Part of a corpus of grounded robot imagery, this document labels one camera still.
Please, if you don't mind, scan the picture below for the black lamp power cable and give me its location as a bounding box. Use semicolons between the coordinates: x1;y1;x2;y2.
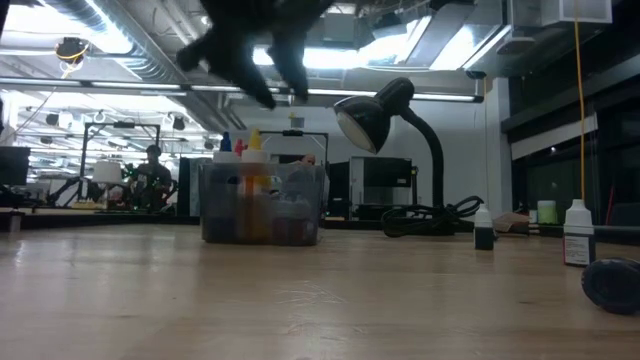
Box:
380;194;501;241

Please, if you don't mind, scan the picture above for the black white equipment cabinet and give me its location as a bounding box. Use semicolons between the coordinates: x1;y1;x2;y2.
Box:
348;155;415;221

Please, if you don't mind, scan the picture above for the white lampshade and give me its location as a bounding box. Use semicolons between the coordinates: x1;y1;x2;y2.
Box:
91;159;124;185

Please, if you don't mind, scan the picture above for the black background stand frame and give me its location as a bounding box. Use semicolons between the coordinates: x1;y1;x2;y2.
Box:
255;129;330;166

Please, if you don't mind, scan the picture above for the long tube light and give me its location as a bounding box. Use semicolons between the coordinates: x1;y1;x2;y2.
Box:
0;76;485;104

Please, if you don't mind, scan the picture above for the black background rig frame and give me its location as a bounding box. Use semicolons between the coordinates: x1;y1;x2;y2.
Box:
79;121;162;201

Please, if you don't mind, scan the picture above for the grey blue panel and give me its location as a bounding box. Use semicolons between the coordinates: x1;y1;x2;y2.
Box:
177;156;211;217

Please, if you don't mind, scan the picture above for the black aluminium table frame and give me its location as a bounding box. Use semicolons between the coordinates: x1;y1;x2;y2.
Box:
0;209;640;246

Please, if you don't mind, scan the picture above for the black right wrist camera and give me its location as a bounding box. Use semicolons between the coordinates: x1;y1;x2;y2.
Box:
175;42;219;74

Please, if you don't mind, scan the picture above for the green white jar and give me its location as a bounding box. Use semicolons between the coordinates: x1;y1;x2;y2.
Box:
536;199;558;225

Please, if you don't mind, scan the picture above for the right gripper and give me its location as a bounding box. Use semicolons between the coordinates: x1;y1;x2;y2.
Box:
202;0;335;110

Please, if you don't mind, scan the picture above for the grey ceiling box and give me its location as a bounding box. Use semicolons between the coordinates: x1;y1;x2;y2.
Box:
323;12;362;44

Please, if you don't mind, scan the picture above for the yellow extension cable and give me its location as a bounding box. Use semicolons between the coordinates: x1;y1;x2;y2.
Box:
572;19;586;201

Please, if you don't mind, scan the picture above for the small dark dropper bottle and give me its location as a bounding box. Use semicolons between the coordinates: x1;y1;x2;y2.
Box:
562;199;597;268
580;257;640;317
287;199;305;245
473;203;496;252

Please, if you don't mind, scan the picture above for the grey translucent plastic bin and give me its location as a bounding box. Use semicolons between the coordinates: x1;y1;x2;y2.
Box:
198;160;327;247

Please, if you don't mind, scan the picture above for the white ceiling vent box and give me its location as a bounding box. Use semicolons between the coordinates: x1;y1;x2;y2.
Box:
542;0;614;26

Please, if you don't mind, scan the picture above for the black yellow cord reel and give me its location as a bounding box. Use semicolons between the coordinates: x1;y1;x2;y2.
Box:
53;35;90;65

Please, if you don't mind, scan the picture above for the black gooseneck desk lamp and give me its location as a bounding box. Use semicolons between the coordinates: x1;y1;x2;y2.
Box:
333;76;459;237

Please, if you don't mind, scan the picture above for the yellow food coloring bottle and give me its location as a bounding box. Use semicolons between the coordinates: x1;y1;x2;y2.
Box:
241;128;274;241

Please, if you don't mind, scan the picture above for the lamp plug paper tag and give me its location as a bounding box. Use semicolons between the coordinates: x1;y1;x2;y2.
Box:
492;210;531;234

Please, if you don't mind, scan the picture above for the black monitor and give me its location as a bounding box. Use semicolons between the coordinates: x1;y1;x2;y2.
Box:
0;145;32;187

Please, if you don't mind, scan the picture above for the blue food coloring bottle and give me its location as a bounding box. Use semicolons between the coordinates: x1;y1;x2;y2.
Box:
212;131;242;242

